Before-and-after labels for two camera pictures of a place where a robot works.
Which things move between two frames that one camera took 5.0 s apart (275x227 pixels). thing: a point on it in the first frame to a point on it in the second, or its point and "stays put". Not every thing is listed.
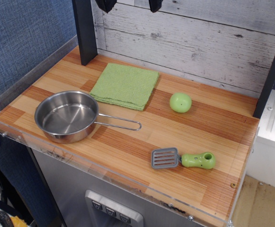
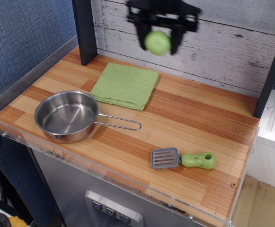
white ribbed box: x=269 y=159 stays put
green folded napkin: x=125 y=85 stays put
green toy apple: x=180 y=102 to x=157 y=42
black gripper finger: x=106 y=5 to x=143 y=27
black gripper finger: x=155 y=5 to x=177 y=33
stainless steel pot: x=69 y=117 stays put
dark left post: x=86 y=31 stays put
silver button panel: x=102 y=211 stays put
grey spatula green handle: x=168 y=158 stays put
